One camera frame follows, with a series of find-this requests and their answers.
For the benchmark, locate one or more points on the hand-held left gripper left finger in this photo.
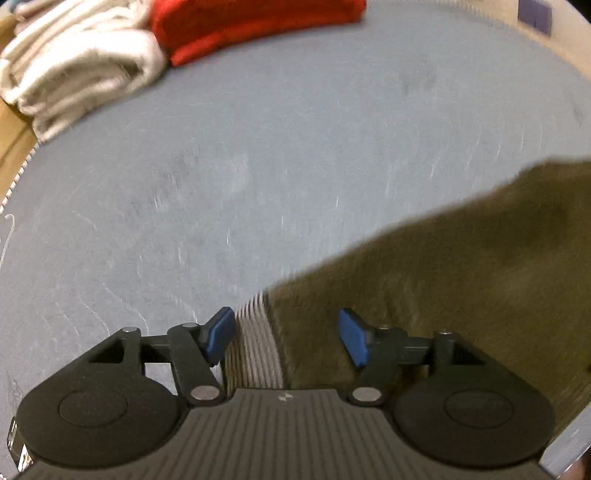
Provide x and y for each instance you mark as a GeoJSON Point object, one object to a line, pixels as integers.
{"type": "Point", "coordinates": [217, 334]}

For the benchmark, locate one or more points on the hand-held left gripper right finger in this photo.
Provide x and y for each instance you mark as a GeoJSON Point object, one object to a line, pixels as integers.
{"type": "Point", "coordinates": [355, 337]}

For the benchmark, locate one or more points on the grey quilted mattress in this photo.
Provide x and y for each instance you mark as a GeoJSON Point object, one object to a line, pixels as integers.
{"type": "Point", "coordinates": [277, 161]}

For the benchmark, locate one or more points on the white folded blanket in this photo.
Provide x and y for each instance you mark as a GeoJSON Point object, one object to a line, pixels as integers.
{"type": "Point", "coordinates": [69, 60]}

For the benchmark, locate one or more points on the red folded quilt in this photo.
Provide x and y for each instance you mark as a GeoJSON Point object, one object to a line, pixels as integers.
{"type": "Point", "coordinates": [254, 18]}

